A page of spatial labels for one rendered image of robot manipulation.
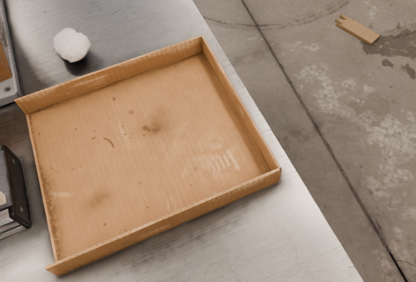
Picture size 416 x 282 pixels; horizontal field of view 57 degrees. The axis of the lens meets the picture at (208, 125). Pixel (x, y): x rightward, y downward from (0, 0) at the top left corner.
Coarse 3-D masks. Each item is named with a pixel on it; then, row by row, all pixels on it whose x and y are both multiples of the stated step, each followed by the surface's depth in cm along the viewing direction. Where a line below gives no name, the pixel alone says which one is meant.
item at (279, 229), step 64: (64, 0) 73; (128, 0) 72; (192, 0) 71; (64, 64) 64; (0, 128) 58; (256, 192) 51; (0, 256) 48; (128, 256) 47; (192, 256) 47; (256, 256) 46; (320, 256) 46
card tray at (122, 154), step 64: (128, 64) 59; (192, 64) 62; (64, 128) 57; (128, 128) 57; (192, 128) 56; (256, 128) 51; (64, 192) 52; (128, 192) 51; (192, 192) 51; (64, 256) 47
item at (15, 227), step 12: (12, 156) 53; (12, 168) 51; (12, 180) 50; (12, 192) 48; (24, 192) 52; (24, 204) 50; (0, 216) 46; (12, 216) 46; (24, 216) 49; (0, 228) 47; (12, 228) 49; (24, 228) 49
